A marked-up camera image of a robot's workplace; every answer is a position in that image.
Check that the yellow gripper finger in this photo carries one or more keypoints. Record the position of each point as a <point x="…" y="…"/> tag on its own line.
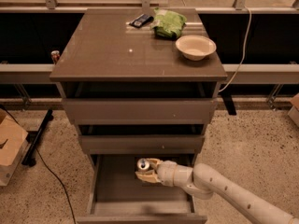
<point x="149" y="176"/>
<point x="155" y="163"/>

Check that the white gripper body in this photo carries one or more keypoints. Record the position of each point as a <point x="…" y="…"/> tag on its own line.
<point x="167" y="173"/>

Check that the silver redbull can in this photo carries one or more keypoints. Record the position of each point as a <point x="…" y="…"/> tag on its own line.
<point x="143" y="165"/>

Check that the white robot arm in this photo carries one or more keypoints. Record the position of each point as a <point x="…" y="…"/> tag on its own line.
<point x="202" y="181"/>

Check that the grey bottom drawer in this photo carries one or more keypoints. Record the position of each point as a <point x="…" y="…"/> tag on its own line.
<point x="117" y="196"/>

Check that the grey middle drawer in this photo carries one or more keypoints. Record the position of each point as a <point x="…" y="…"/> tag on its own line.
<point x="141" y="144"/>

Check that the grey drawer cabinet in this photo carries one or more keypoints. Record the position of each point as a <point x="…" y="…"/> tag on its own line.
<point x="106" y="58"/>

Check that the red can behind cabinet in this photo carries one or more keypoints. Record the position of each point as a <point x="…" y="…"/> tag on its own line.
<point x="55" y="55"/>

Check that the black stand leg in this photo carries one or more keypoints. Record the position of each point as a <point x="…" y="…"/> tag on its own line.
<point x="34" y="138"/>

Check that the white bowl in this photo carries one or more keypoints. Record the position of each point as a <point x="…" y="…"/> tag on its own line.
<point x="195" y="47"/>

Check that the cardboard box left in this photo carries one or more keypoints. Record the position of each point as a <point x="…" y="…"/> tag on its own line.
<point x="12" y="145"/>

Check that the cardboard box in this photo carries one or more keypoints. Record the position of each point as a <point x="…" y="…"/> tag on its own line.
<point x="294" y="111"/>
<point x="12" y="145"/>

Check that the cardboard box right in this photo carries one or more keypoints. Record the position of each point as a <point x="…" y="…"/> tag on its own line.
<point x="294" y="111"/>

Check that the green chip bag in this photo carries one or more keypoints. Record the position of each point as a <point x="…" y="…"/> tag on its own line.
<point x="167" y="23"/>

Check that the dark blue snack packet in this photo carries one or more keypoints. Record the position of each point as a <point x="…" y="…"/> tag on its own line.
<point x="141" y="20"/>

